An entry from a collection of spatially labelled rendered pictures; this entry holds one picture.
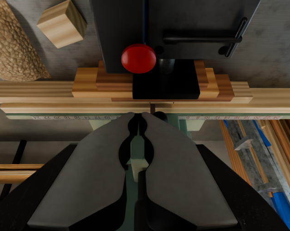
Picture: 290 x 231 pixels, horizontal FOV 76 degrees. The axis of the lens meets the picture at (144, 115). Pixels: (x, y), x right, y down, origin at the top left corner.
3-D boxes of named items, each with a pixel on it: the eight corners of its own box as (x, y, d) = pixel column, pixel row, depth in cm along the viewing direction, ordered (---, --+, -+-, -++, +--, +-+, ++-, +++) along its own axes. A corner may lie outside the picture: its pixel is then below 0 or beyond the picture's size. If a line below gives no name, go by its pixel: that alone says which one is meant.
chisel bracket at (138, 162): (177, 105, 28) (184, 159, 24) (166, 141, 40) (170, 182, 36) (128, 105, 28) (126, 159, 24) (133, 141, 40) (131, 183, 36)
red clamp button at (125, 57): (156, 41, 15) (157, 49, 15) (154, 68, 18) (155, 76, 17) (120, 40, 15) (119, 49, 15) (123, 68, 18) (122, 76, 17)
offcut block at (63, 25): (62, 34, 27) (57, 49, 26) (43, 10, 24) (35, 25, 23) (87, 24, 26) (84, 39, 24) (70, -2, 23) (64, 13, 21)
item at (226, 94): (227, 74, 35) (235, 95, 32) (224, 80, 36) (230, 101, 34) (112, 73, 34) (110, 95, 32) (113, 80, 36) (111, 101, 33)
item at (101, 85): (203, 59, 32) (209, 83, 29) (200, 67, 33) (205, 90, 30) (99, 59, 31) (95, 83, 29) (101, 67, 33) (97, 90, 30)
